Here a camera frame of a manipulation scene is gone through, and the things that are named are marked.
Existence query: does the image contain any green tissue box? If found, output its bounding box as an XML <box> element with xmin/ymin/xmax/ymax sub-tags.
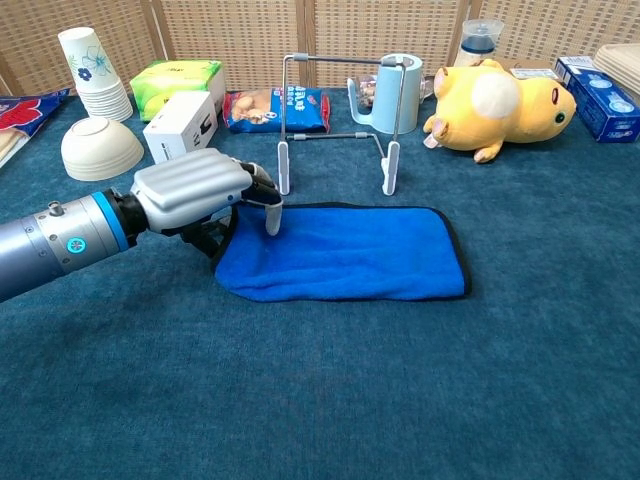
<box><xmin>129</xmin><ymin>59</ymin><xmax>227</xmax><ymax>124</ymax></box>

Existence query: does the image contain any rubber gloves package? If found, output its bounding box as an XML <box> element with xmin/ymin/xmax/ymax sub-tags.
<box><xmin>0</xmin><ymin>88</ymin><xmax>71</xmax><ymax>169</ymax></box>

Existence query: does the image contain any small white carton box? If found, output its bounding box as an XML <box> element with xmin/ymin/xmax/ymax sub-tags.
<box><xmin>142</xmin><ymin>90</ymin><xmax>219</xmax><ymax>166</ymax></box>

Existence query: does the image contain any grey and blue cloth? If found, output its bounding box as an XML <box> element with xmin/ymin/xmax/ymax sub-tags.
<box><xmin>210</xmin><ymin>201</ymin><xmax>473</xmax><ymax>304</ymax></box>

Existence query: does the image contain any wooden rattan folding screen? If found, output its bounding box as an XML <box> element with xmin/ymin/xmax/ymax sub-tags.
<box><xmin>0</xmin><ymin>0</ymin><xmax>640</xmax><ymax>99</ymax></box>

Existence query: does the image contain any beige lidded food container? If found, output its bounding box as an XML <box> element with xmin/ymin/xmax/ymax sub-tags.
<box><xmin>592</xmin><ymin>43</ymin><xmax>640</xmax><ymax>81</ymax></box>

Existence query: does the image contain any clear snack packet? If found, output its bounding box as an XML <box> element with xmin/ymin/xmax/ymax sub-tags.
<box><xmin>347</xmin><ymin>73</ymin><xmax>436</xmax><ymax>109</ymax></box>

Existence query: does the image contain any clear lidded jar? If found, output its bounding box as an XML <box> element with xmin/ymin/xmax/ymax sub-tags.
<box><xmin>452</xmin><ymin>18</ymin><xmax>505</xmax><ymax>69</ymax></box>

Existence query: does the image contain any blue carpet table mat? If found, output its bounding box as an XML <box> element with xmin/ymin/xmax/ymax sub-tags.
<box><xmin>0</xmin><ymin>87</ymin><xmax>640</xmax><ymax>480</ymax></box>

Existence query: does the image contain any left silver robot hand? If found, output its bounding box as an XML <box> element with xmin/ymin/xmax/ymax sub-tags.
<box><xmin>129</xmin><ymin>147</ymin><xmax>284</xmax><ymax>260</ymax></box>

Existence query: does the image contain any stack of paper cups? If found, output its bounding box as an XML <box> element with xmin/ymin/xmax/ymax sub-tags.
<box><xmin>57</xmin><ymin>26</ymin><xmax>135</xmax><ymax>124</ymax></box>

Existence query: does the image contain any beige upturned bowl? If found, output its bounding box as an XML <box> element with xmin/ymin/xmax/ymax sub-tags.
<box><xmin>60</xmin><ymin>117</ymin><xmax>146</xmax><ymax>182</ymax></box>

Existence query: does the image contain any brown cardboard box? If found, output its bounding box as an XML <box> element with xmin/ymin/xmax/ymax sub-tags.
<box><xmin>497</xmin><ymin>58</ymin><xmax>561</xmax><ymax>81</ymax></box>

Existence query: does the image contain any yellow plush toy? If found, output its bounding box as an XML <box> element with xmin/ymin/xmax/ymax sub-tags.
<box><xmin>422</xmin><ymin>58</ymin><xmax>578</xmax><ymax>165</ymax></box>

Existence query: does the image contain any blue and white carton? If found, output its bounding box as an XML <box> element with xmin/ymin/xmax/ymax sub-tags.
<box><xmin>555</xmin><ymin>55</ymin><xmax>640</xmax><ymax>145</ymax></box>

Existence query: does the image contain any metal wire stand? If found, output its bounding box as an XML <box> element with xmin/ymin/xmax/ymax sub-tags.
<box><xmin>277</xmin><ymin>52</ymin><xmax>412</xmax><ymax>197</ymax></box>

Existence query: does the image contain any blue biscuit bag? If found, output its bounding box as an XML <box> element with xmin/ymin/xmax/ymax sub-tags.
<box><xmin>222</xmin><ymin>87</ymin><xmax>332</xmax><ymax>135</ymax></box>

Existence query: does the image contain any light blue mug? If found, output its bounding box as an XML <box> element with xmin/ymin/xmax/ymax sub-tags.
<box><xmin>347</xmin><ymin>53</ymin><xmax>424</xmax><ymax>136</ymax></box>

